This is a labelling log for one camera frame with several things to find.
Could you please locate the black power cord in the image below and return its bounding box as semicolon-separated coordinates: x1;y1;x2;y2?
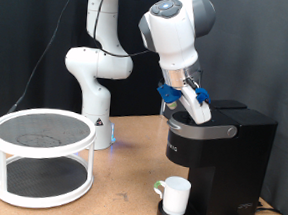
255;200;283;215

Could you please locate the dark gray backdrop panel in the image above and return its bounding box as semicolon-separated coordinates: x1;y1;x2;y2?
157;0;288;215

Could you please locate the wrist camera on blue mount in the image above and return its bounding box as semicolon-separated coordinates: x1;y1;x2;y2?
155;82;184;111

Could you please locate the white two-tier turntable shelf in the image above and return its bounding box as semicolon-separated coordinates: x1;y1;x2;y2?
0;104;100;214

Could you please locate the white mug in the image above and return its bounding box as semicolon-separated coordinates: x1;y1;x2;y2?
151;174;193;215

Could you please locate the thin black cable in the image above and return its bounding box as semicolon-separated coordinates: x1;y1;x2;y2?
0;0;209;158

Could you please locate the blue cable clip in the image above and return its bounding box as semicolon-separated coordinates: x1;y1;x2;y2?
193;86;213;106

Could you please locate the black Keurig coffee machine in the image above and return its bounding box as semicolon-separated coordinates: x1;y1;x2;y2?
156;94;281;215

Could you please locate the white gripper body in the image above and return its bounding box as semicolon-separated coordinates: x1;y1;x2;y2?
177;84;216;127

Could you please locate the black curtain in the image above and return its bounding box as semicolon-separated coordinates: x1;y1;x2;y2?
0;0;178;133

